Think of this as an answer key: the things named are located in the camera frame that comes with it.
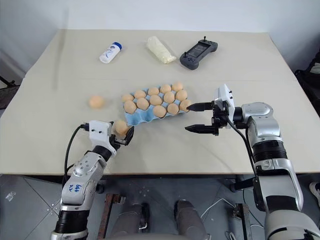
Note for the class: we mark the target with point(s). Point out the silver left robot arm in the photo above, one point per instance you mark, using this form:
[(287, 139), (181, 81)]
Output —
[(80, 180)]

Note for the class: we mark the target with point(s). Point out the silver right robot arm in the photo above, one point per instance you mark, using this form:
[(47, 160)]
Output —
[(262, 125)]

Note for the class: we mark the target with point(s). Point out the tan egg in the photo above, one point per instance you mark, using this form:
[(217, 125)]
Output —
[(155, 100), (169, 97), (181, 94), (173, 108), (165, 88), (140, 94), (153, 91), (121, 127), (184, 104), (130, 106), (96, 102), (159, 110), (127, 97), (177, 86), (142, 103)]

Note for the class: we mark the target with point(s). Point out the dark grey rounded shape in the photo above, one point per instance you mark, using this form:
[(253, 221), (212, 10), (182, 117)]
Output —
[(132, 221), (188, 218)]

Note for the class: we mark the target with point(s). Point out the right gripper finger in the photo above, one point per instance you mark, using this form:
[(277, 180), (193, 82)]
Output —
[(200, 107), (200, 128)]

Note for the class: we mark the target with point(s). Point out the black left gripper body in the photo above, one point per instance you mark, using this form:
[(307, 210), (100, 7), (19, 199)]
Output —
[(118, 141)]

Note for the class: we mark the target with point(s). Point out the clear bag of white grains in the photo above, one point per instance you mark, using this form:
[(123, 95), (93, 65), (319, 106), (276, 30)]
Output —
[(160, 50)]

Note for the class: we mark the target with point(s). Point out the black stand base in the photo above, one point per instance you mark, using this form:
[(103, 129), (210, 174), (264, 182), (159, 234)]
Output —
[(6, 87)]

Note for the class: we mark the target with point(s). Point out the black bag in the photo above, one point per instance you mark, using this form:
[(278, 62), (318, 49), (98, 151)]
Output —
[(308, 80)]

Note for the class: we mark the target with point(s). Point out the rusty metal bar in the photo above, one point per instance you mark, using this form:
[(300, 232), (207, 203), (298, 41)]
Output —
[(108, 215), (242, 221)]

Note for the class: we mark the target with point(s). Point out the white bottle with blue cap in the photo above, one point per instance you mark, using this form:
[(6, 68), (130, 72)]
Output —
[(109, 53)]

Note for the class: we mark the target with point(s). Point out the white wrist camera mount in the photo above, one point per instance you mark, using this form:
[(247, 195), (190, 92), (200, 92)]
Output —
[(98, 131), (225, 96)]

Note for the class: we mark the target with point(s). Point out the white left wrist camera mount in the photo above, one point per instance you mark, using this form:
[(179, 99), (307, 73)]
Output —
[(98, 131)]

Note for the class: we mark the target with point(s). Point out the grey handheld controller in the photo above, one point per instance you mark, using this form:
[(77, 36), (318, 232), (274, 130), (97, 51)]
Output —
[(197, 53)]

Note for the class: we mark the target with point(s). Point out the blue egg carton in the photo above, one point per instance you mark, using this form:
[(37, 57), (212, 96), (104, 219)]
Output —
[(136, 119)]

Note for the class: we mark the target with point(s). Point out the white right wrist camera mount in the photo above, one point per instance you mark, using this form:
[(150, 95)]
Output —
[(225, 96)]

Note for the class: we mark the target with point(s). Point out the white shoe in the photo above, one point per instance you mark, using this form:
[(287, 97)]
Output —
[(315, 192)]

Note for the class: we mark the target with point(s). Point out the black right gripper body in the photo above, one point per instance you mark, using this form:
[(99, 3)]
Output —
[(219, 117)]

